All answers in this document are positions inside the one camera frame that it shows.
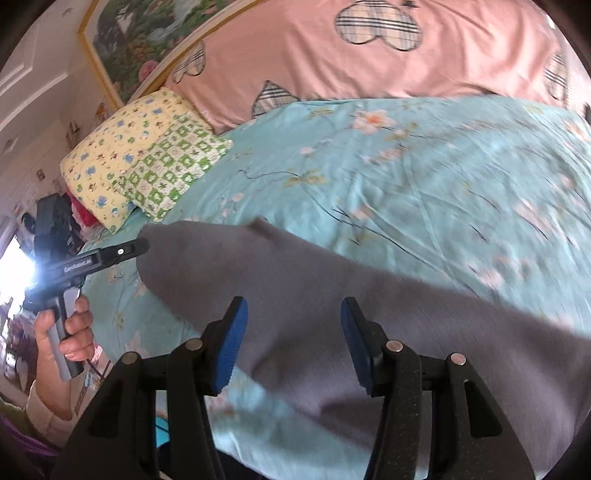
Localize person's left forearm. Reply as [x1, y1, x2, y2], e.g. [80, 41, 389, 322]
[23, 369, 79, 445]

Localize green checkered pillow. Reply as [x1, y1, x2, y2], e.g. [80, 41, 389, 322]
[113, 113, 234, 223]

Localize grey fleece pants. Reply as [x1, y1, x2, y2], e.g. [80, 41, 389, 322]
[136, 217, 588, 480]

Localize yellow cartoon print pillow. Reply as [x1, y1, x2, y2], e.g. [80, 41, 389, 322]
[60, 88, 215, 232]

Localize gold framed floral picture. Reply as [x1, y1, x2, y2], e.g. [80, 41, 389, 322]
[78, 0, 278, 110]

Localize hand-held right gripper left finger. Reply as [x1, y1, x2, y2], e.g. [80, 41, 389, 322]
[51, 296, 250, 480]

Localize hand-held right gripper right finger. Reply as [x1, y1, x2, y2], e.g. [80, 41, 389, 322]
[340, 296, 536, 480]

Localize pink quilt with plaid hearts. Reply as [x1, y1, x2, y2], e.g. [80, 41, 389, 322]
[164, 0, 577, 134]

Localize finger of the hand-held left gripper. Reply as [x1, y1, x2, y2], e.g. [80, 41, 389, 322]
[98, 237, 150, 271]

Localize turquoise floral bed sheet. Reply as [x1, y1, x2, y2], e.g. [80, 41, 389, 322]
[76, 95, 591, 468]

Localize person's left hand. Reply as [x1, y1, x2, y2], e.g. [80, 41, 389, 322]
[33, 294, 96, 384]

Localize red cloth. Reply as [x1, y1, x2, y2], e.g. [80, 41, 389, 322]
[69, 194, 100, 230]

